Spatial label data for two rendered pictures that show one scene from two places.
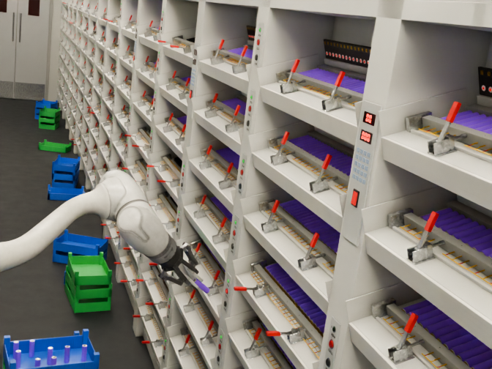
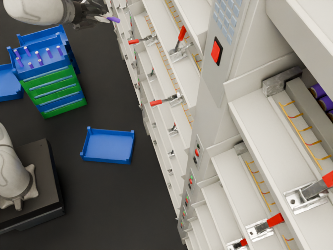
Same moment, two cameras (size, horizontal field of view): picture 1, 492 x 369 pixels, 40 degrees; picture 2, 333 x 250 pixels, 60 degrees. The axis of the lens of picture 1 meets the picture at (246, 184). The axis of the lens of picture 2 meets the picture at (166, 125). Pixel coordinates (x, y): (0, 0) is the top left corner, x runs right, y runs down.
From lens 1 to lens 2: 1.04 m
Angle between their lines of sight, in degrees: 45
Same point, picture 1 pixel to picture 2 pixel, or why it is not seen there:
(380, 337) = (240, 188)
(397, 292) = not seen: hidden behind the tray
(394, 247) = (267, 151)
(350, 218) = (210, 69)
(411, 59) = not seen: outside the picture
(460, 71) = not seen: outside the picture
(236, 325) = (142, 48)
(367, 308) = (229, 146)
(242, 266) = (137, 9)
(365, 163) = (233, 12)
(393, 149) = (290, 20)
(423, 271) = (306, 238)
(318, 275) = (187, 71)
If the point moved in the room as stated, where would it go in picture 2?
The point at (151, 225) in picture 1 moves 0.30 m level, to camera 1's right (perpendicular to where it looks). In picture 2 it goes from (36, 7) to (141, 9)
